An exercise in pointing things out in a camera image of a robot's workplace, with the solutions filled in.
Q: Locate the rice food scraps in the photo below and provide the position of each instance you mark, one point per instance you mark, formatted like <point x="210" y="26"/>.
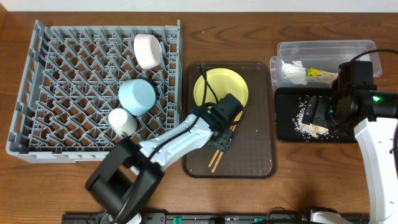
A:
<point x="307" y="130"/>

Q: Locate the light blue bowl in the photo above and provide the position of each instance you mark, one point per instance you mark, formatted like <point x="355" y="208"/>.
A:
<point x="137" y="96"/>

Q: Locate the pink round bowl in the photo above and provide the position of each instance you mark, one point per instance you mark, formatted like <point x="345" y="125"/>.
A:
<point x="147" y="51"/>

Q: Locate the green orange snack wrapper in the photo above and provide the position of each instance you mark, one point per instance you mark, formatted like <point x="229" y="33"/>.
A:
<point x="317" y="75"/>

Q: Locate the black waste tray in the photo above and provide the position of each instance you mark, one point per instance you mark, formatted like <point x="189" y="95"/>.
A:
<point x="287" y="101"/>

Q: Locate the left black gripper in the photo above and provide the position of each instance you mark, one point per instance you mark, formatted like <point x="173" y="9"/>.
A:
<point x="222" y="140"/>

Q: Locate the white paper cup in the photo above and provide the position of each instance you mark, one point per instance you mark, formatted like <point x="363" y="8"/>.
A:
<point x="122" y="122"/>

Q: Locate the white tissue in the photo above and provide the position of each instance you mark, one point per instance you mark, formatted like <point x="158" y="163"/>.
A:
<point x="295" y="72"/>

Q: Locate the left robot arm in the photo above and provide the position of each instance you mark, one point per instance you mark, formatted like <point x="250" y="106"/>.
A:
<point x="128" y="176"/>

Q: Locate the grey dishwasher rack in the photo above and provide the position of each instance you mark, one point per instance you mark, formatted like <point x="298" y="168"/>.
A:
<point x="70" y="84"/>

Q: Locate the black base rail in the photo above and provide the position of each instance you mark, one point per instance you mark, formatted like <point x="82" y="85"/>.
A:
<point x="161" y="218"/>

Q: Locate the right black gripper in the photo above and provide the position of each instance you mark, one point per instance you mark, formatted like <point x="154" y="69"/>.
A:
<point x="319" y="111"/>

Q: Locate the yellow round plate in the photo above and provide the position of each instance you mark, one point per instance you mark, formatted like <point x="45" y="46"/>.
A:
<point x="222" y="81"/>

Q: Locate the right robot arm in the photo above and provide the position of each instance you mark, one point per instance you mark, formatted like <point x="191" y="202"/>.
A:
<point x="358" y="109"/>

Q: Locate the brown plastic serving tray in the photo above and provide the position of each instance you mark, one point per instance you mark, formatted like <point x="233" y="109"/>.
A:
<point x="253" y="154"/>

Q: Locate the clear plastic waste bin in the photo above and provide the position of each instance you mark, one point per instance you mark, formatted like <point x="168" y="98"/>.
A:
<point x="324" y="55"/>

